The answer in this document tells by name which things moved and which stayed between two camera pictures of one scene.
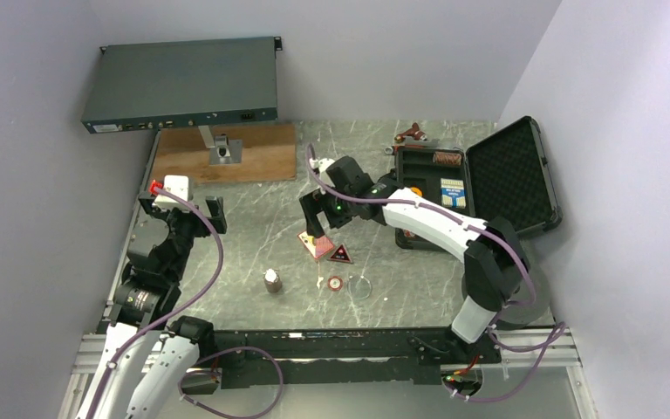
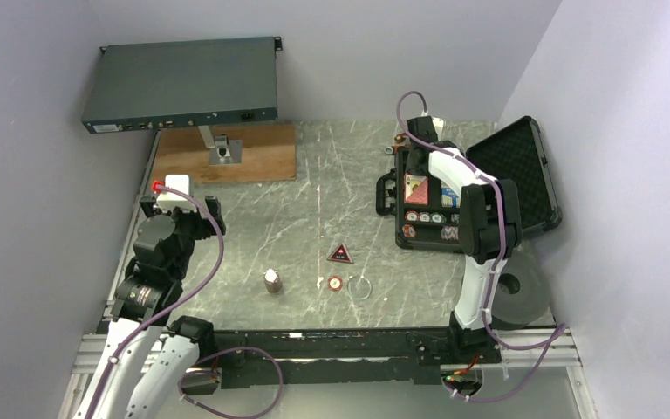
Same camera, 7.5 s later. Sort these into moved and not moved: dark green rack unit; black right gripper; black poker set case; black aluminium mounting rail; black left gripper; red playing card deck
Moved: red playing card deck; black right gripper
Not moved: black poker set case; black left gripper; dark green rack unit; black aluminium mounting rail
